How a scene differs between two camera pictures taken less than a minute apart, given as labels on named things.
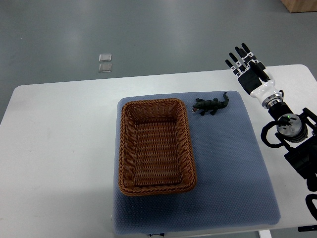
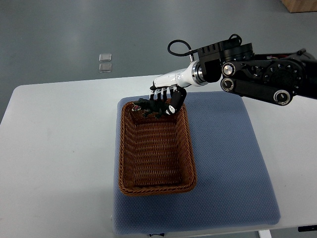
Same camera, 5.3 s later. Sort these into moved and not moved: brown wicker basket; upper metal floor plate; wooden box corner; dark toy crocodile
Moved: dark toy crocodile
Not moved: wooden box corner; upper metal floor plate; brown wicker basket
